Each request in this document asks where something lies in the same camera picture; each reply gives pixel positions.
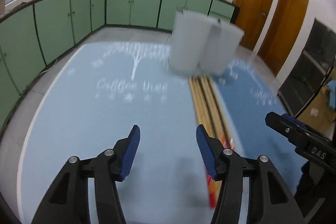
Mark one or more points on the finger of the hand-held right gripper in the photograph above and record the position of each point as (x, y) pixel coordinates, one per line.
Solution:
(295, 122)
(277, 123)

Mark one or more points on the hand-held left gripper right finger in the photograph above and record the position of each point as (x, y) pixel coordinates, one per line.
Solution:
(207, 154)

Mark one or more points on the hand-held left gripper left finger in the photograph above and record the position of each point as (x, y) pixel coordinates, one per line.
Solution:
(130, 151)

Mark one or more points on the white double utensil holder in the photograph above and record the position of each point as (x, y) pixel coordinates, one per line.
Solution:
(186, 43)

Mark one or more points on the cardboard boxes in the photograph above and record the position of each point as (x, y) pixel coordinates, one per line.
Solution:
(321, 111)

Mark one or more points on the two-tone blue printed tablecloth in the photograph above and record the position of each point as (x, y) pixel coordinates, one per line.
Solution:
(105, 119)

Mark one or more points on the black glass cabinet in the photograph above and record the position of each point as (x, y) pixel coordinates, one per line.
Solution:
(309, 69)

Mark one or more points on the brown wooden door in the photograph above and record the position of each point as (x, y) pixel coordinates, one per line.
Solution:
(286, 29)
(253, 3)

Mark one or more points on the green lower kitchen cabinets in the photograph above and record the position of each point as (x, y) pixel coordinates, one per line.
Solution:
(52, 22)

